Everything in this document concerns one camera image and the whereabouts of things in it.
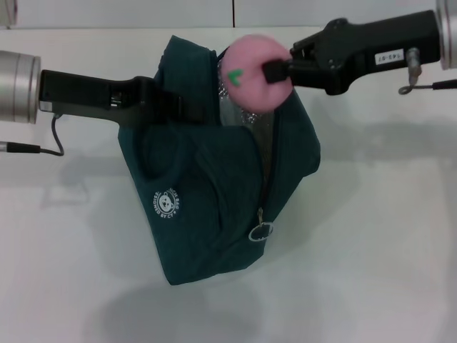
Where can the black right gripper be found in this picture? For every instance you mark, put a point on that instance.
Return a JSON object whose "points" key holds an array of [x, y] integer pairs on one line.
{"points": [[353, 46]]}

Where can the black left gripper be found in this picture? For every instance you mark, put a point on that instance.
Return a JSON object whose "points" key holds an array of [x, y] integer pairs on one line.
{"points": [[78, 96]]}

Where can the pink toy peach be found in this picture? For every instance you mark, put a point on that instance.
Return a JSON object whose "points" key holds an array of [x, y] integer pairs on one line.
{"points": [[253, 71]]}

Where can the dark teal insulated lunch bag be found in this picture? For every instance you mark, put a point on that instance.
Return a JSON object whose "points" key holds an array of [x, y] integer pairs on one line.
{"points": [[214, 186]]}

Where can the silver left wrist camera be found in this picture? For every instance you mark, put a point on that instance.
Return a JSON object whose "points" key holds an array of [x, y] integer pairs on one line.
{"points": [[6, 12]]}

